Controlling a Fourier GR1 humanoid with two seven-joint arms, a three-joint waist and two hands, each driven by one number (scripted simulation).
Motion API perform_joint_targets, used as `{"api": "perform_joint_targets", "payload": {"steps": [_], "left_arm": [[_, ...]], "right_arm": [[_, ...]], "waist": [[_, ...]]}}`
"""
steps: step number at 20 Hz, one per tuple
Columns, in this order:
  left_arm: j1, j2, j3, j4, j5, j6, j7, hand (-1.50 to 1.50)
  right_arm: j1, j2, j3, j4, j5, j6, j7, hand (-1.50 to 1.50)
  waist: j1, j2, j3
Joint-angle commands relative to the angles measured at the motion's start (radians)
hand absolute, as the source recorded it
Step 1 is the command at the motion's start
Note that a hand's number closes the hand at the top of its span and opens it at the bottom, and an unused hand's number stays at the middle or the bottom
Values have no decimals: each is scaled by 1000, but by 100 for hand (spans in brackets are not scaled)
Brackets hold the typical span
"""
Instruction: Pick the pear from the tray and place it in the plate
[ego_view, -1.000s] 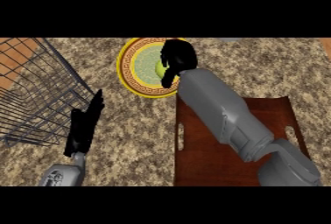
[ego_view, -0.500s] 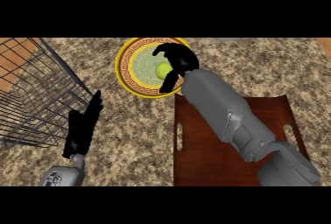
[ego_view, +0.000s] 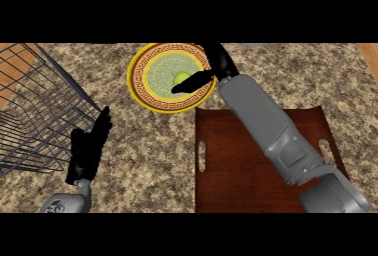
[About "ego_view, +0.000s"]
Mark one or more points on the green pear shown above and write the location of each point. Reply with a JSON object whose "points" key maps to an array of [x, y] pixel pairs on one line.
{"points": [[181, 78]]}

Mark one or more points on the brown wooden tray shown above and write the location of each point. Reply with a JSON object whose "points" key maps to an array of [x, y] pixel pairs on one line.
{"points": [[237, 173]]}

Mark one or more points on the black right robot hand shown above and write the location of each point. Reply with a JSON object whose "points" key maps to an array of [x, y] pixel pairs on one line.
{"points": [[224, 63]]}

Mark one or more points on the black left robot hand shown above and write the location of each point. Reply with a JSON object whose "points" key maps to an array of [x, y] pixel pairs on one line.
{"points": [[88, 150]]}

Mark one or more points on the yellow patterned plate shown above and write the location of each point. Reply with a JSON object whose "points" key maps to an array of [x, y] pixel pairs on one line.
{"points": [[165, 76]]}

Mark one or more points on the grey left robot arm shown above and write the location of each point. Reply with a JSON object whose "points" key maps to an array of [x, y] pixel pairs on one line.
{"points": [[69, 201]]}

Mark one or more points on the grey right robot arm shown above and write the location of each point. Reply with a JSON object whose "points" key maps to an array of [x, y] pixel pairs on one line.
{"points": [[290, 146]]}

